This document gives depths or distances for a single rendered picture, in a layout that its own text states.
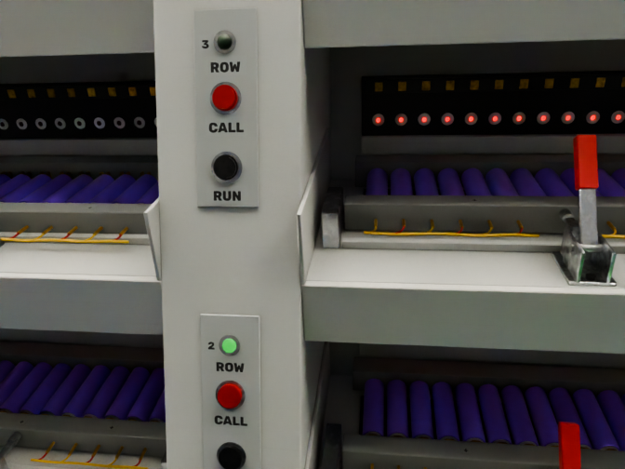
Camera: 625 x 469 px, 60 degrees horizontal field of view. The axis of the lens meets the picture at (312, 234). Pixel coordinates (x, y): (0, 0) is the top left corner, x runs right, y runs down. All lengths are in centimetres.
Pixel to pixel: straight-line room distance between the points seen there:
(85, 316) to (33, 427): 15
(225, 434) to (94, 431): 16
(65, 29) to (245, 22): 13
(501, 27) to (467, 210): 13
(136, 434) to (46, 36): 31
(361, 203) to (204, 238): 12
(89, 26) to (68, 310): 19
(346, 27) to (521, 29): 11
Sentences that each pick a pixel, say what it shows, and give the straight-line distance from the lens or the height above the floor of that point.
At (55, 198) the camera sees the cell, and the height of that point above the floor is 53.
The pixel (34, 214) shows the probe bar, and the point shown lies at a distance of 46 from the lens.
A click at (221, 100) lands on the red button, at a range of 35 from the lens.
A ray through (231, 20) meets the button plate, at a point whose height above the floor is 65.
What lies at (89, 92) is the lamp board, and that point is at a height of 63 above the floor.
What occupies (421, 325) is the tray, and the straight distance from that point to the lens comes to 36.
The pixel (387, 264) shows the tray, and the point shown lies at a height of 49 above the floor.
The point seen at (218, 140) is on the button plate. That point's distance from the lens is 35.
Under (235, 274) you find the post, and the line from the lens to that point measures 35.
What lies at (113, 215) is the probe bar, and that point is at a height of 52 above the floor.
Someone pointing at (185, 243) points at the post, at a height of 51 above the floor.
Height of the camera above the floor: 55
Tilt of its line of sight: 6 degrees down
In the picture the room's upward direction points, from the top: straight up
